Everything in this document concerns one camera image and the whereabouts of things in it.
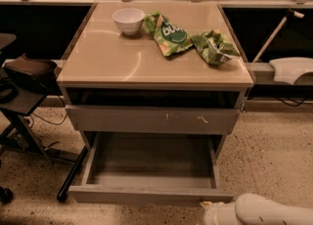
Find grey drawer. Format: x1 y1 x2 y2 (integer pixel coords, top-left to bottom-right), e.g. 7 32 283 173
65 88 242 136
69 132 233 206

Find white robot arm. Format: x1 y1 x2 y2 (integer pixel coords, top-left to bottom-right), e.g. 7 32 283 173
201 194 313 225

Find grey drawer cabinet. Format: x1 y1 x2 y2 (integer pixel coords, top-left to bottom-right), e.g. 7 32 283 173
56 1 255 152

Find grey top drawer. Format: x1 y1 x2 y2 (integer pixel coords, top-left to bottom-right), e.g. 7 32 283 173
65 88 242 136

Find green chip bag with logo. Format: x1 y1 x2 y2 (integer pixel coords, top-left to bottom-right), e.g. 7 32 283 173
143 11 193 57

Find crumpled green snack bag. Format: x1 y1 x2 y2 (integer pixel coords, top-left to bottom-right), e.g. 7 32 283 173
191 30 241 67

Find white ceramic bowl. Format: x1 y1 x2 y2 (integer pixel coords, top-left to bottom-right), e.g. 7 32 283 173
112 8 145 35

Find dark brown bag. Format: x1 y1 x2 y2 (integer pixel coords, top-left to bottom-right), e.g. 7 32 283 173
4 56 57 93

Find black side table stand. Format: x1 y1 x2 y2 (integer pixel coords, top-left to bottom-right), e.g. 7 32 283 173
0 67 88 203

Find black cable on floor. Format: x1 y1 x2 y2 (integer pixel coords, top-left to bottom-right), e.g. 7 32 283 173
30 95 68 127

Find white dustpan with handle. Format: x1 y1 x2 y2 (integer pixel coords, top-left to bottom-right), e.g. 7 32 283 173
253 9 313 85

